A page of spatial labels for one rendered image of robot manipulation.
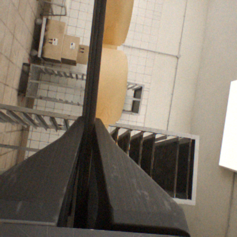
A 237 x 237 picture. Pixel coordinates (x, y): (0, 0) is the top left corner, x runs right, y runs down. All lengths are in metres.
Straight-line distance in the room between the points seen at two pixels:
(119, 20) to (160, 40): 4.70
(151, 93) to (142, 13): 1.49
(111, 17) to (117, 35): 0.01
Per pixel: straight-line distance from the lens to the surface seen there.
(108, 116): 0.15
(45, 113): 1.66
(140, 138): 1.72
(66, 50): 4.16
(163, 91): 4.67
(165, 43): 4.88
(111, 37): 0.17
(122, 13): 0.16
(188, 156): 1.83
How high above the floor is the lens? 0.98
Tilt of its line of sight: 8 degrees up
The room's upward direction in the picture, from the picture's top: 99 degrees clockwise
